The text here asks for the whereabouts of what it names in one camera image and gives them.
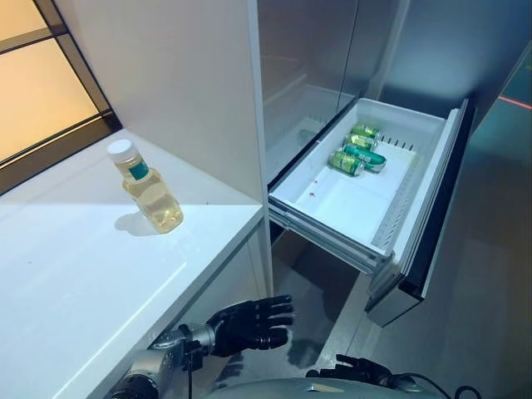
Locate grey robot torso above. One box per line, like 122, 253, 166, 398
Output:
211, 377, 448, 399

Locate green drink can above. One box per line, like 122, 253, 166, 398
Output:
328, 151, 366, 177
347, 133, 379, 150
350, 122, 382, 140
342, 144, 387, 172

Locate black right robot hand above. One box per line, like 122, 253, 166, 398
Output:
306, 353, 394, 386

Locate yellow drink bottle white cap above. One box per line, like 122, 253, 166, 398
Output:
106, 139, 185, 236

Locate white fridge drawer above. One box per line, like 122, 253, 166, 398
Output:
268, 97, 477, 329

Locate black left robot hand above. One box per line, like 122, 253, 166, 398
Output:
205, 294, 295, 358

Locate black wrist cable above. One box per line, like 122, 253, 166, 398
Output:
182, 339, 200, 399

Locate black framed window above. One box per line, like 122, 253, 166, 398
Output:
0, 0, 124, 196

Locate stainless steel fridge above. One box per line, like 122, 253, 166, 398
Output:
248, 0, 532, 329

